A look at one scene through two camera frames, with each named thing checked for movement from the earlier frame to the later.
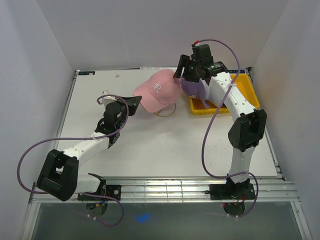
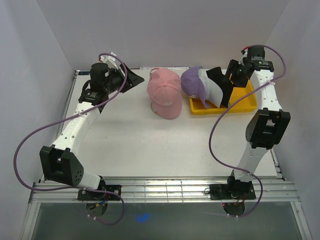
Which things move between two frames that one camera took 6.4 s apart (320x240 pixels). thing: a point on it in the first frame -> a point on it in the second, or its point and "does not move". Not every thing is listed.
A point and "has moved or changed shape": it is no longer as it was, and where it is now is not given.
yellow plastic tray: (198, 106) does not move
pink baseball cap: (160, 89) has moved or changed shape
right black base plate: (224, 191) does not move
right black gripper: (185, 61) -> (233, 65)
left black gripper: (133, 103) -> (132, 81)
